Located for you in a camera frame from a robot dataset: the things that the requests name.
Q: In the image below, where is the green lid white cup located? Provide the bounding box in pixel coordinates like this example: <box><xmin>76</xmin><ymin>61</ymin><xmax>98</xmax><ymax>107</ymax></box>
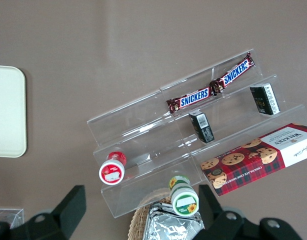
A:
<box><xmin>167</xmin><ymin>175</ymin><xmax>200</xmax><ymax>216</ymax></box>

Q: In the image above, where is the clear acrylic stepped stand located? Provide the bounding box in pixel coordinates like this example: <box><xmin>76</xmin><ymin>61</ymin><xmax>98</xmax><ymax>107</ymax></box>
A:
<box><xmin>86</xmin><ymin>48</ymin><xmax>307</xmax><ymax>220</ymax></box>

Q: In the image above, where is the small black box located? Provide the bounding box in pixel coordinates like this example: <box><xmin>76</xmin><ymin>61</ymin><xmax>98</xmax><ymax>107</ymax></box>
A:
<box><xmin>188</xmin><ymin>111</ymin><xmax>216</xmax><ymax>144</ymax></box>
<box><xmin>249</xmin><ymin>82</ymin><xmax>281</xmax><ymax>116</ymax></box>

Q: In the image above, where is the cream plastic tray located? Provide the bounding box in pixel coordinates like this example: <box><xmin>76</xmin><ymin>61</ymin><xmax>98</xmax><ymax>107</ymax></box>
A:
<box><xmin>0</xmin><ymin>64</ymin><xmax>27</xmax><ymax>158</ymax></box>

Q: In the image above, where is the aluminium foil container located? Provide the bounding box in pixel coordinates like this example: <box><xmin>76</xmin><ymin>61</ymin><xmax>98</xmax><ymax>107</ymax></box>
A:
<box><xmin>142</xmin><ymin>201</ymin><xmax>206</xmax><ymax>240</ymax></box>

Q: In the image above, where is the clear acrylic bottle rack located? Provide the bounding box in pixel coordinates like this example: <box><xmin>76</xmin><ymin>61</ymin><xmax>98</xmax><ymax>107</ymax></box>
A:
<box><xmin>0</xmin><ymin>208</ymin><xmax>25</xmax><ymax>230</ymax></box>

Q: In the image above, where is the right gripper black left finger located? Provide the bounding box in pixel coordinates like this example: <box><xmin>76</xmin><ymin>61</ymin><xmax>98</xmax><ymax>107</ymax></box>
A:
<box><xmin>0</xmin><ymin>184</ymin><xmax>87</xmax><ymax>240</ymax></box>

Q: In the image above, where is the oval wicker basket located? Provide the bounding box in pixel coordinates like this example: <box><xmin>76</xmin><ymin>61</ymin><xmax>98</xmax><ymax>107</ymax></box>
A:
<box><xmin>127</xmin><ymin>187</ymin><xmax>174</xmax><ymax>240</ymax></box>

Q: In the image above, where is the Walkers red cookie box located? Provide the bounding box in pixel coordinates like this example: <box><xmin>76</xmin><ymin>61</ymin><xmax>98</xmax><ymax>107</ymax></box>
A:
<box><xmin>200</xmin><ymin>122</ymin><xmax>307</xmax><ymax>197</ymax></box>

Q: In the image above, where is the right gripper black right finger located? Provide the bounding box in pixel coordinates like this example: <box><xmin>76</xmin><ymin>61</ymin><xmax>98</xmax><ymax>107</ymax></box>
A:
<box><xmin>193</xmin><ymin>184</ymin><xmax>304</xmax><ymax>240</ymax></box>

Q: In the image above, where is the red lid white cup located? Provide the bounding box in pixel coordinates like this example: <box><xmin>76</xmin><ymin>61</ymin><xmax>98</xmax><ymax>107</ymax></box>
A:
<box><xmin>98</xmin><ymin>151</ymin><xmax>128</xmax><ymax>186</ymax></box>

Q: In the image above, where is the Snickers chocolate bar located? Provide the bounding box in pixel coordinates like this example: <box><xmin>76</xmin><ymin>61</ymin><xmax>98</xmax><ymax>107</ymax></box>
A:
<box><xmin>166</xmin><ymin>86</ymin><xmax>219</xmax><ymax>115</ymax></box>
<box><xmin>208</xmin><ymin>51</ymin><xmax>256</xmax><ymax>95</ymax></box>

